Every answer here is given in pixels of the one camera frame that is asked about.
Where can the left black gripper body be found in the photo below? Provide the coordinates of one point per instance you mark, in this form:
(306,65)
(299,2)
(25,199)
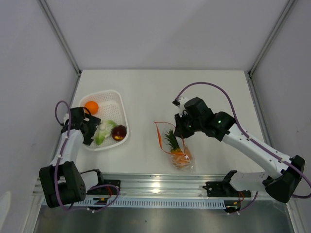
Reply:
(87,117)

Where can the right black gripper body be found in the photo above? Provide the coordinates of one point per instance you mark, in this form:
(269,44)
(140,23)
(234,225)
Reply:
(197,124)

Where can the green white cabbage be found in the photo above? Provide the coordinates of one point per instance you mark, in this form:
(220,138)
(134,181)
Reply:
(104,131)

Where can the clear zip bag orange zipper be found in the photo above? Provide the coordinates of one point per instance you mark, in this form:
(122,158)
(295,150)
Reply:
(161,129)

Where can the small orange pineapple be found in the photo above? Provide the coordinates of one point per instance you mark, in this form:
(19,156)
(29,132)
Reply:
(180,158)

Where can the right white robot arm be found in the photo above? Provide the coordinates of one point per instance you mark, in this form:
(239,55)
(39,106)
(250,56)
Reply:
(281,174)

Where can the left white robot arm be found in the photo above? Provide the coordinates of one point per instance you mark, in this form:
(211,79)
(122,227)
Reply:
(61,181)

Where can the orange fruit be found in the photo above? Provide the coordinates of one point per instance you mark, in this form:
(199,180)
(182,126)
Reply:
(92,106)

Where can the dark red fruit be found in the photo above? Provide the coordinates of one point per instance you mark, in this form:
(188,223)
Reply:
(119,132)

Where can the white perforated plastic basket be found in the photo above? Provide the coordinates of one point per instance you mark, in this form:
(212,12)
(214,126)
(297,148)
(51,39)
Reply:
(110,108)

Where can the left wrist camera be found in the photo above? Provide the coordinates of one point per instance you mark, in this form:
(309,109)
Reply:
(65,122)

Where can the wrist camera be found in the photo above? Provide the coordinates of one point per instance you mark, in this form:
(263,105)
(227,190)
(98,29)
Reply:
(180,103)
(65,122)

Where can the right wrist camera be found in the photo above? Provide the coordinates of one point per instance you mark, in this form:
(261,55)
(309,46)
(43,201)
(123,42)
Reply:
(180,103)

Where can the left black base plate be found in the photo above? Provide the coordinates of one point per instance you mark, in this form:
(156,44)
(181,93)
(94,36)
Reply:
(111,190)

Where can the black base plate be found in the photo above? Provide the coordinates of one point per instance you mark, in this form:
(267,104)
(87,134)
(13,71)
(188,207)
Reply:
(111,190)
(224,189)

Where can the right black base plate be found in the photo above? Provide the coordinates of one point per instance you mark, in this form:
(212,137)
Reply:
(224,189)

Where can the aluminium mounting rail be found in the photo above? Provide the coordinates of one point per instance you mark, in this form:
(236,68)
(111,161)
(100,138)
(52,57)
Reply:
(176,186)

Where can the slotted grey cable duct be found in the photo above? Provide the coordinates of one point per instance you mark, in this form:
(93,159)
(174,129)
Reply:
(154,203)

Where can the left aluminium frame post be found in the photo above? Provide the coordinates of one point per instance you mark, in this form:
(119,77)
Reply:
(45,8)

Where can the aluminium frame post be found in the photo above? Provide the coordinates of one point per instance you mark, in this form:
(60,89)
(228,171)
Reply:
(272,35)
(45,8)

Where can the right aluminium frame post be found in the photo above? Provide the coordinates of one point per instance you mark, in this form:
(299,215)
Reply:
(272,35)

